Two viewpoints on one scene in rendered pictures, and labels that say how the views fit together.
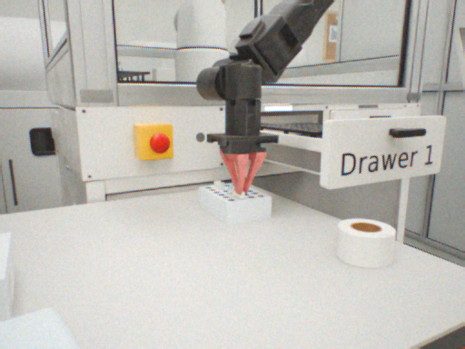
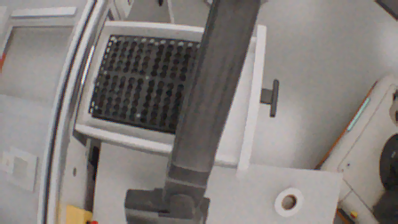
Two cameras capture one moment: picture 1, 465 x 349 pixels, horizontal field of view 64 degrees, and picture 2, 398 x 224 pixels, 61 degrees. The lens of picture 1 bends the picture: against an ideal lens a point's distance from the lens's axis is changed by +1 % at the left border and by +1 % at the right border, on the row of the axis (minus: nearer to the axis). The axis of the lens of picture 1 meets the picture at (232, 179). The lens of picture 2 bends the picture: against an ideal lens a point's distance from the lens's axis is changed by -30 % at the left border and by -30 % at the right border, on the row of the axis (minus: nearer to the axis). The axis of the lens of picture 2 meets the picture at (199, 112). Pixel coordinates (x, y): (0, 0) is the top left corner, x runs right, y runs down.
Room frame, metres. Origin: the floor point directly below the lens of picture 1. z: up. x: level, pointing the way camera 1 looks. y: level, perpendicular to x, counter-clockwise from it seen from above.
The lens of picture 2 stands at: (0.54, -0.02, 1.70)
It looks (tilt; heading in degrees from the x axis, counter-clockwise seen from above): 74 degrees down; 316
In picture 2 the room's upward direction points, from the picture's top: 7 degrees counter-clockwise
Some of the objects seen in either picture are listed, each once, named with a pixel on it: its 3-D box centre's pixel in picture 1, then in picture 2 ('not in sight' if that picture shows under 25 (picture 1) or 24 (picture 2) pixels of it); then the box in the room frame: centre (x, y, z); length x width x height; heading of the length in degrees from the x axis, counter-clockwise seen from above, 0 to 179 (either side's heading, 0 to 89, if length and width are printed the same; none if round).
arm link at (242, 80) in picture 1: (241, 83); (180, 216); (0.60, -0.01, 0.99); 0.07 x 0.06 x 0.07; 36
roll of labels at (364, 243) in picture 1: (364, 242); (288, 203); (0.45, -0.17, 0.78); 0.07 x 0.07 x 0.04
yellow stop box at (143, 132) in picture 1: (153, 141); (79, 222); (0.76, 0.16, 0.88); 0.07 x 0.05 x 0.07; 119
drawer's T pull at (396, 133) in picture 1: (402, 132); (268, 97); (0.63, -0.29, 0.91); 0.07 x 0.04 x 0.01; 119
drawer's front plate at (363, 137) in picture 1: (387, 149); (253, 100); (0.65, -0.27, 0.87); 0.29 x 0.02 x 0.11; 119
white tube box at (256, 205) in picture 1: (232, 201); not in sight; (0.64, 0.00, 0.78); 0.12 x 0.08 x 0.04; 27
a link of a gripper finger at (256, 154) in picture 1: (237, 166); not in sight; (0.59, -0.01, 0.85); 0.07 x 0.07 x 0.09; 27
